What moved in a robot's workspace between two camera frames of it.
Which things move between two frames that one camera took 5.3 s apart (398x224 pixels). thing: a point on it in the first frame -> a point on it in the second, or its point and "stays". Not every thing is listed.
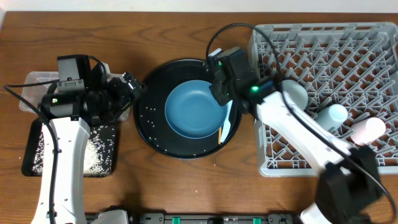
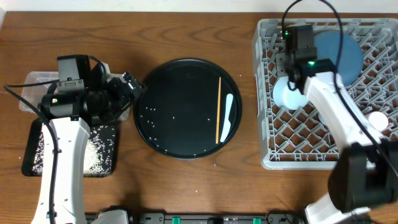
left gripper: [117, 85] stays
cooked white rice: [99, 152] stays
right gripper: [216, 88] -> [280, 64]
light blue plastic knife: [226, 126] stays
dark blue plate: [192, 111] -> [328, 43]
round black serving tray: [158, 81] stays
